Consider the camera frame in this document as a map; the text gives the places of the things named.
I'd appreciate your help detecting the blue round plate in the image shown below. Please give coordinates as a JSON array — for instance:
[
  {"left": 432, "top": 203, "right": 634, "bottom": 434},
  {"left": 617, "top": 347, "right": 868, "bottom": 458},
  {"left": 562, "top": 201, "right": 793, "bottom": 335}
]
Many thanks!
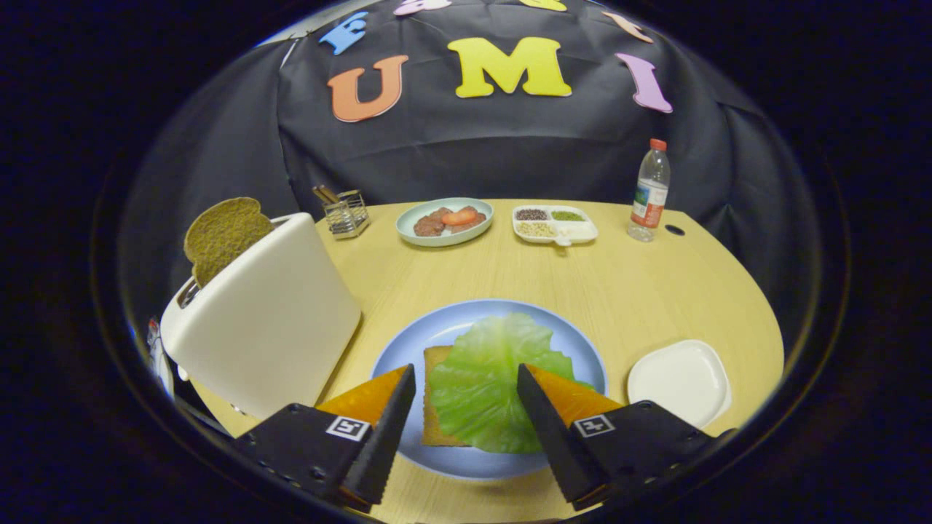
[{"left": 370, "top": 299, "right": 609, "bottom": 481}]

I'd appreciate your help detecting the white square plate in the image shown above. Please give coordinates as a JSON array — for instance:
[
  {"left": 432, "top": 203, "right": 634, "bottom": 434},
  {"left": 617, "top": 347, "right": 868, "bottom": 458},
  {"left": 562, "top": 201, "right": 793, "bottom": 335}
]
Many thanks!
[{"left": 627, "top": 339, "right": 732, "bottom": 430}]

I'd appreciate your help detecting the black backdrop cloth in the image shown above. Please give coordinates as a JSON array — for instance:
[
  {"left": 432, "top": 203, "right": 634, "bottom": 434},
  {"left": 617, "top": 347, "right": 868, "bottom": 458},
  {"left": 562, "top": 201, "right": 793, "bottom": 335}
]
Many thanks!
[{"left": 120, "top": 0, "right": 824, "bottom": 343}]

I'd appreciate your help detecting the clear plastic bottle red cap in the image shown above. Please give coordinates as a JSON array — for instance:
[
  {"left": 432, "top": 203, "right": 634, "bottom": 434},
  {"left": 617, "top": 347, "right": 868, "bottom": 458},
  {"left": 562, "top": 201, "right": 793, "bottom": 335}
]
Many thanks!
[{"left": 627, "top": 138, "right": 671, "bottom": 242}]

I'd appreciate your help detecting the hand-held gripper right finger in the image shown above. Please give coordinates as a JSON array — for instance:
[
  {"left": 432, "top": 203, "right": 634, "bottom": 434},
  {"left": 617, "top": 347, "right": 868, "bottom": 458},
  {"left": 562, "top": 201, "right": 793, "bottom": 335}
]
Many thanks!
[{"left": 516, "top": 362, "right": 738, "bottom": 512}]

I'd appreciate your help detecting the green lettuce leaf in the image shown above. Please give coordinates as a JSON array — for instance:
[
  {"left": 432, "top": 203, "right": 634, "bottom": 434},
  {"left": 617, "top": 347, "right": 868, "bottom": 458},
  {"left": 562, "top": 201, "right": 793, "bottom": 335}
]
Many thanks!
[{"left": 427, "top": 313, "right": 594, "bottom": 454}]

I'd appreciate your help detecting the pale green plate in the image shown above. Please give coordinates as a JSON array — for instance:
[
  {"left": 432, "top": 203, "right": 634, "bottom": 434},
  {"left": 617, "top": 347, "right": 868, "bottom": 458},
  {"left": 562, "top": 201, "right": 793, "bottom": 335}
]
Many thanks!
[{"left": 395, "top": 197, "right": 494, "bottom": 248}]

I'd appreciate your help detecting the brown toast slice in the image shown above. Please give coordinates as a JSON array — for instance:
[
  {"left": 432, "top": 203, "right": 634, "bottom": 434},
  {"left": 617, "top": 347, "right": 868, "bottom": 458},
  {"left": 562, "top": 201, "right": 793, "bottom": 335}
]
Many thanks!
[{"left": 183, "top": 196, "right": 276, "bottom": 288}]

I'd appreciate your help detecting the white divided tray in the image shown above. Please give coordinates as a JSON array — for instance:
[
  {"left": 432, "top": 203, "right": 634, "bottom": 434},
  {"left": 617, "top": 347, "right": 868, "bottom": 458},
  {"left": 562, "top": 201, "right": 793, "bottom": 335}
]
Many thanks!
[{"left": 512, "top": 205, "right": 599, "bottom": 247}]

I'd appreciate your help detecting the brown meat slice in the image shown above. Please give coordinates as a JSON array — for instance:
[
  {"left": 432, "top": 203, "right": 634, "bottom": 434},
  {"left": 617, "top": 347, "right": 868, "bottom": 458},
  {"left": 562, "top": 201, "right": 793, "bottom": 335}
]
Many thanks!
[
  {"left": 448, "top": 206, "right": 487, "bottom": 234},
  {"left": 414, "top": 207, "right": 447, "bottom": 237}
]

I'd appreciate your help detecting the white toaster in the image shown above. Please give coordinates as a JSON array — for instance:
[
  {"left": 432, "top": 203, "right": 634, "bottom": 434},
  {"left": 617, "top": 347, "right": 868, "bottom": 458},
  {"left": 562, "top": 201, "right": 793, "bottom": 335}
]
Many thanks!
[{"left": 160, "top": 213, "right": 363, "bottom": 421}]

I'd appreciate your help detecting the wire mesh holder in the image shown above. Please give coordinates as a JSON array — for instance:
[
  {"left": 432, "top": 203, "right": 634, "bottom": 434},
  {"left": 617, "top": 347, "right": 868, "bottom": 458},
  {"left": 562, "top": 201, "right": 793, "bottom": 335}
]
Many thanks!
[{"left": 323, "top": 189, "right": 370, "bottom": 239}]

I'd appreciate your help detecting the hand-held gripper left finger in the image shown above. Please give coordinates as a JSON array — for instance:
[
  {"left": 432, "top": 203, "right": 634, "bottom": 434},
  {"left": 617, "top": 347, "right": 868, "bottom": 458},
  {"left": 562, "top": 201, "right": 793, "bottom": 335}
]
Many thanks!
[{"left": 232, "top": 362, "right": 417, "bottom": 510}]

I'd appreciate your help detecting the tan bread slice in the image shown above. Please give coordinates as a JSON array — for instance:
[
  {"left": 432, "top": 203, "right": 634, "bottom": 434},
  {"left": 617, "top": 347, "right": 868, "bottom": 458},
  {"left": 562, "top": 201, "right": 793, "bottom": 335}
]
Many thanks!
[{"left": 421, "top": 346, "right": 470, "bottom": 447}]

